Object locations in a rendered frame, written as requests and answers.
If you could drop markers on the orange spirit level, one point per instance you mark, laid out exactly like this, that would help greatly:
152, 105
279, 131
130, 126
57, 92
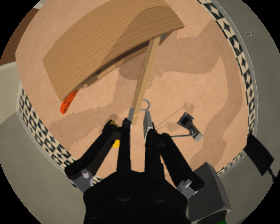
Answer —
66, 103

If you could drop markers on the yellow tape measure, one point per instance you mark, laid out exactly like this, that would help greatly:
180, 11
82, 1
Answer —
116, 144

